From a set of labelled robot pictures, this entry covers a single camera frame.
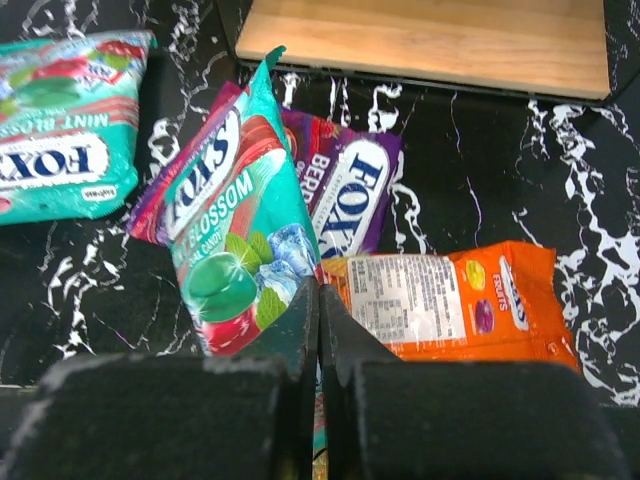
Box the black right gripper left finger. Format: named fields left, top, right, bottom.
left=1, top=278, right=319, bottom=479

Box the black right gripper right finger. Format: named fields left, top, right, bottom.
left=319, top=286, right=631, bottom=479

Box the teal mint candy bag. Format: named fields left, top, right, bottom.
left=127, top=47, right=319, bottom=356
left=1, top=30, right=156, bottom=225

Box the orange fruit candy bag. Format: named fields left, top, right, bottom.
left=323, top=241, right=579, bottom=371

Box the purple berry candy bag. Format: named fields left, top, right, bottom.
left=281, top=109, right=402, bottom=259

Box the two-tier wooden shelf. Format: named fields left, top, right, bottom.
left=217, top=1, right=639, bottom=106

